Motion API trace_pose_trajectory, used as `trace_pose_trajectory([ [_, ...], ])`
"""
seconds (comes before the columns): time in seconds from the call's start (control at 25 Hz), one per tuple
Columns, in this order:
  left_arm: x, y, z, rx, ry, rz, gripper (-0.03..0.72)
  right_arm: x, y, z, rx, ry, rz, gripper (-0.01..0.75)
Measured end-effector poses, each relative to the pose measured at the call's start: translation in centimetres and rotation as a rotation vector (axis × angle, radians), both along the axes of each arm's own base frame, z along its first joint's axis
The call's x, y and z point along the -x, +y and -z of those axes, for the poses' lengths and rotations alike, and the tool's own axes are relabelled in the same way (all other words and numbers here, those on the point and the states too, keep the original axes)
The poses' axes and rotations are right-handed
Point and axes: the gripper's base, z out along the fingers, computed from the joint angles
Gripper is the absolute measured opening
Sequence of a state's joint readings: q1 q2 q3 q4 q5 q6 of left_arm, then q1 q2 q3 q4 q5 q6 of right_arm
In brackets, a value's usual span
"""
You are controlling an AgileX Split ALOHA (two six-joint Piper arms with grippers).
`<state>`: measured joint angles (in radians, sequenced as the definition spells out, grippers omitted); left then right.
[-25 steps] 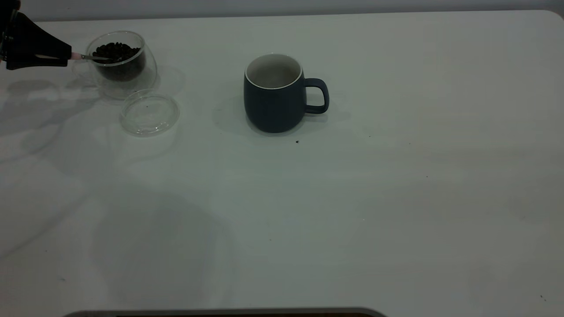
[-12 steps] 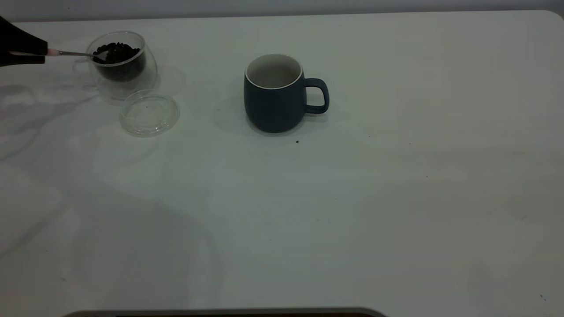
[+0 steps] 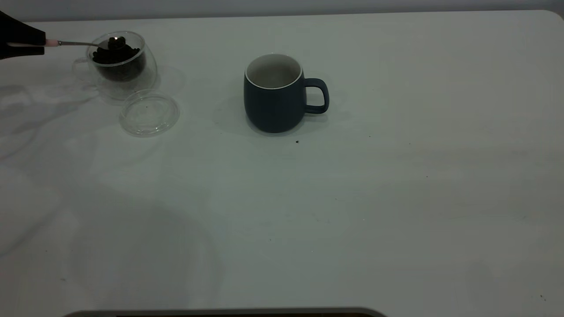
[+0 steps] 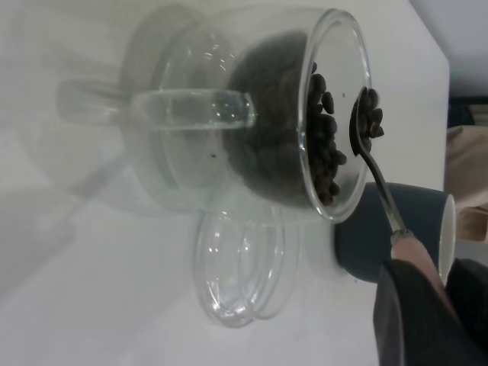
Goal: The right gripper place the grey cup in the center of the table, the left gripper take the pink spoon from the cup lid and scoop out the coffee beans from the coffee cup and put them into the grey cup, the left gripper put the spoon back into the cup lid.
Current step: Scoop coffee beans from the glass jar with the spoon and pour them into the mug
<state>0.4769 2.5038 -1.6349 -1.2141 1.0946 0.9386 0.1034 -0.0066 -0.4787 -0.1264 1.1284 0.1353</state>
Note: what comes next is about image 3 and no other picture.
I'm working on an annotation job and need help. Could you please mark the dark coffee beans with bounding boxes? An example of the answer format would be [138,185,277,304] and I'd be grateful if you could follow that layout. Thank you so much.
[92,37,146,82]

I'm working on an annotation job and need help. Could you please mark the pink-handled metal spoon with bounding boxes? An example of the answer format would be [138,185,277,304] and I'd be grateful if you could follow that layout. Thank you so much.
[44,37,126,52]

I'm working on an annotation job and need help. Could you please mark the dark grey-blue ceramic mug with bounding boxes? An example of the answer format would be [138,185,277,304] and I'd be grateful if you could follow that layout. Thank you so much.
[243,53,330,133]

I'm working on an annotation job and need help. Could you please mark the clear round glass lid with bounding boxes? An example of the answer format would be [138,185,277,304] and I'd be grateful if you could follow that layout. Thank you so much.
[119,89,180,137]

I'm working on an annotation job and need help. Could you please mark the clear double-wall glass cup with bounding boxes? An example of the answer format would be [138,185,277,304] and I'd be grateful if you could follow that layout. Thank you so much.
[72,30,158,100]

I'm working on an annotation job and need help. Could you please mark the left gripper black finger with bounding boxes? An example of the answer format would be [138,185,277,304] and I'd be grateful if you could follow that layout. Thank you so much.
[0,11,47,44]
[0,45,45,60]

